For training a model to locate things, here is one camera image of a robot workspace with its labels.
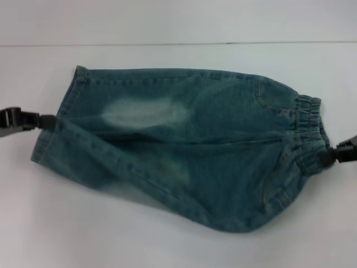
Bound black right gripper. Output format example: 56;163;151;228
320;135;357;169

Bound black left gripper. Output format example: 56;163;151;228
0;106;57;139

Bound blue washed denim shorts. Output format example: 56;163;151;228
30;65;331;233

